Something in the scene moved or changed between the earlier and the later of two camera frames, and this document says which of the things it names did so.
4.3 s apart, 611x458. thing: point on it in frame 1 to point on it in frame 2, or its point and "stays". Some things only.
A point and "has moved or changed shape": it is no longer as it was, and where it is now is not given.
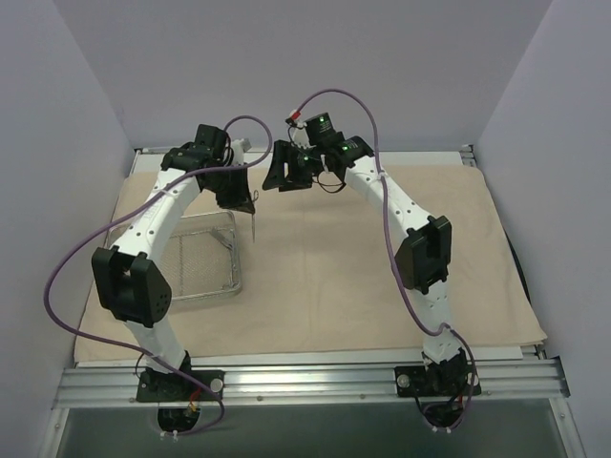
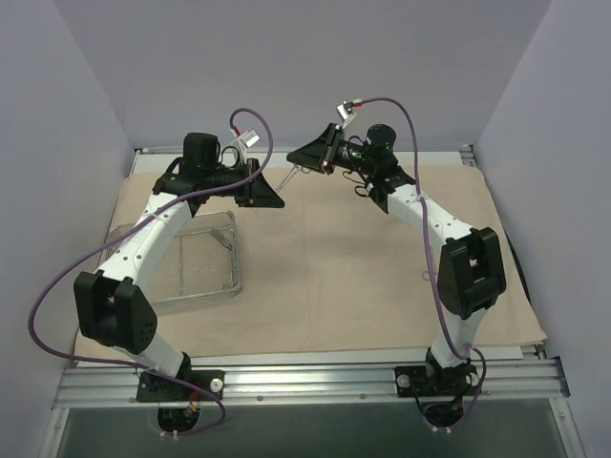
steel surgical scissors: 256,196 has moved or changed shape
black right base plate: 415,381 stays
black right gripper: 286,167 to 331,149
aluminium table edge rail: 468,156 stays
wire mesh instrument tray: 200,254 stays
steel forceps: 221,238 stays
